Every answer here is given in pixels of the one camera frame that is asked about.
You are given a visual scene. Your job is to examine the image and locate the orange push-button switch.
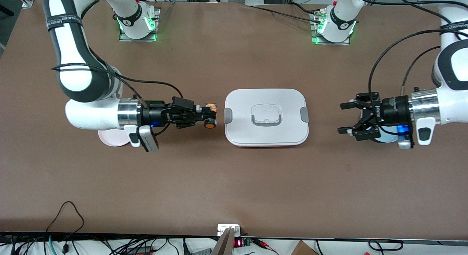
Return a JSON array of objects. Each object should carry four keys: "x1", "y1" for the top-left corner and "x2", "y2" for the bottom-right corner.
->
[{"x1": 204, "y1": 103, "x2": 218, "y2": 130}]

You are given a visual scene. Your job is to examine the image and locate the light blue round plate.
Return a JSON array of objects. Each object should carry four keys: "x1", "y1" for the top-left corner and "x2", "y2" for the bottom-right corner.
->
[{"x1": 369, "y1": 128, "x2": 403, "y2": 143}]

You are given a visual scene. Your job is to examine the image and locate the pink round plate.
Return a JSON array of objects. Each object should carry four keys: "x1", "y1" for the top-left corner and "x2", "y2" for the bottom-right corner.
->
[{"x1": 98, "y1": 130, "x2": 132, "y2": 147}]

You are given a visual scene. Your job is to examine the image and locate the white lidded storage box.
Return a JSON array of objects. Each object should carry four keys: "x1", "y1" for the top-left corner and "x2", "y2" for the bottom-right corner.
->
[{"x1": 224, "y1": 89, "x2": 310, "y2": 148}]

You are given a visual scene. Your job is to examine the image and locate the grey aluminium bar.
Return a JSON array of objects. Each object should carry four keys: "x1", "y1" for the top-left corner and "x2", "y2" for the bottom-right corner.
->
[{"x1": 211, "y1": 227, "x2": 235, "y2": 255}]

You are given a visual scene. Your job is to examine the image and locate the black power adapter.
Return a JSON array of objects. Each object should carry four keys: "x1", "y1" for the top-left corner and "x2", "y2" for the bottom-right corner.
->
[{"x1": 126, "y1": 246, "x2": 154, "y2": 255}]

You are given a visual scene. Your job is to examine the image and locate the brown cardboard piece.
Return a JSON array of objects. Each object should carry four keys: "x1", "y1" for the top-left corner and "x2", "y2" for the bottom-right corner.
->
[{"x1": 291, "y1": 240, "x2": 318, "y2": 255}]

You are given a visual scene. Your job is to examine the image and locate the red clip leads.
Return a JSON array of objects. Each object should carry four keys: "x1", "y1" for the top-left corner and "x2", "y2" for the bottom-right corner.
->
[{"x1": 252, "y1": 239, "x2": 279, "y2": 255}]

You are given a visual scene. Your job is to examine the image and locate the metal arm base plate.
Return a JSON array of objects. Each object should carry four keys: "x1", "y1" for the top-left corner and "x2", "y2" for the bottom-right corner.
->
[
  {"x1": 119, "y1": 8, "x2": 161, "y2": 42},
  {"x1": 311, "y1": 12, "x2": 351, "y2": 46}
]

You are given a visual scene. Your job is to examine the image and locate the small white metal bracket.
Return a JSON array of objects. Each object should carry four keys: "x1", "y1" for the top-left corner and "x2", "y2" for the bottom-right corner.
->
[{"x1": 217, "y1": 224, "x2": 242, "y2": 237}]

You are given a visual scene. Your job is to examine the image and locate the black coiled cable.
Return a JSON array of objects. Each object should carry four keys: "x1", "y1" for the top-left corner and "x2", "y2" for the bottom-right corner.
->
[{"x1": 369, "y1": 240, "x2": 404, "y2": 252}]

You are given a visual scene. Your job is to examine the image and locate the long black cable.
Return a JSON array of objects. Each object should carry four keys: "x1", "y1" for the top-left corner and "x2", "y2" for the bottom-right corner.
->
[{"x1": 252, "y1": 5, "x2": 322, "y2": 23}]

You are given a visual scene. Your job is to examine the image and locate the thin black looped cable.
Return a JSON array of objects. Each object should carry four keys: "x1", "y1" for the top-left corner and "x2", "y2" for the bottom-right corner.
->
[{"x1": 46, "y1": 201, "x2": 85, "y2": 235}]

